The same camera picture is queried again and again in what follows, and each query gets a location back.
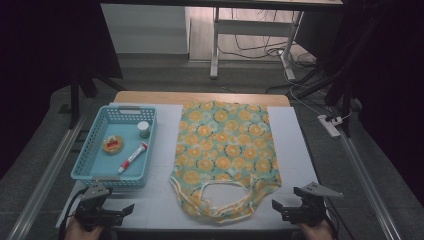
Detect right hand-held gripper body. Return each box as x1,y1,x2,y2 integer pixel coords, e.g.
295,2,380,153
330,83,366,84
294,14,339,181
289,181,344,228

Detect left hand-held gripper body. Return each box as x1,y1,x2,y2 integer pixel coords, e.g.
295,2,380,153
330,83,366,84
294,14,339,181
74,181,116,232

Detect light blue plastic basket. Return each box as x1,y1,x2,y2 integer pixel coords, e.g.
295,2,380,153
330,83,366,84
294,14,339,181
70,105,158,188

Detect round yellow and red container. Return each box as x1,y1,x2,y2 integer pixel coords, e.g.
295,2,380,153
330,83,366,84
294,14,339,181
101,134,125,155

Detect floral yellow tote bag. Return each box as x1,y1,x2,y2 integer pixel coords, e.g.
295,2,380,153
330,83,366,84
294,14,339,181
169,100,283,224

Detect person's right hand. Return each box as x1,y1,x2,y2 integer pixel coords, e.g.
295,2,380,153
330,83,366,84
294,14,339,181
297,219,335,240

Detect person's left hand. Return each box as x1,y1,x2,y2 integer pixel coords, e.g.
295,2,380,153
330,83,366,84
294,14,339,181
64,218,105,240

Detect red and white tube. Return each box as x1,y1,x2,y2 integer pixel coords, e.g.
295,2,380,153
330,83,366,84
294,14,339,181
117,141,150,175

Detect white table mat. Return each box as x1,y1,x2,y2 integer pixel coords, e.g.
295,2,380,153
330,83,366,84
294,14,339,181
55,102,334,231

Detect white power strip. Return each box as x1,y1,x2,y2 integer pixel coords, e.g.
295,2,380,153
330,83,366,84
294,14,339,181
317,114,343,139

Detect small white-capped jar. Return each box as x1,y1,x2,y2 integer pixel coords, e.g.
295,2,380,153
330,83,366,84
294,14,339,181
137,120,151,139

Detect black tripod stand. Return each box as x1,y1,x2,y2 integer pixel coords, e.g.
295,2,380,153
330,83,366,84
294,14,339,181
68,64,128,130

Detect black metal stand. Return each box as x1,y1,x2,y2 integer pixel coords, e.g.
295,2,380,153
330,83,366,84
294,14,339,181
287,0,394,138

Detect black curtain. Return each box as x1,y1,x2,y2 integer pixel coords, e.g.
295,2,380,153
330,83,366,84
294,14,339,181
0,0,124,179
343,0,424,208

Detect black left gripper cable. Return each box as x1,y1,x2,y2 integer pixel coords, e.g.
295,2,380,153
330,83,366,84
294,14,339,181
58,188,88,240

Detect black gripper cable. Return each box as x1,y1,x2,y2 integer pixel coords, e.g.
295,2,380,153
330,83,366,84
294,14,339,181
323,199,355,240
58,188,88,240

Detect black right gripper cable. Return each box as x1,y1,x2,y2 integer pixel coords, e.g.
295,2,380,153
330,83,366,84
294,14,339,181
323,199,355,240

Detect aluminium rail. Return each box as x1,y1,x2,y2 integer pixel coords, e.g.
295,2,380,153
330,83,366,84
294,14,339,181
6,111,88,240
338,132,404,240

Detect white power cable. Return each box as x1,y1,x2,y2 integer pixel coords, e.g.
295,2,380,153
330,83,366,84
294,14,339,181
282,64,354,122

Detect black floor cables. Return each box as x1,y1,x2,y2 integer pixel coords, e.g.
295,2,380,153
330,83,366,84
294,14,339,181
218,9,317,65

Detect white metal desk frame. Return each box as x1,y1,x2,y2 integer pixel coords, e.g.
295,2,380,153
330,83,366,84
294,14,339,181
209,6,305,81

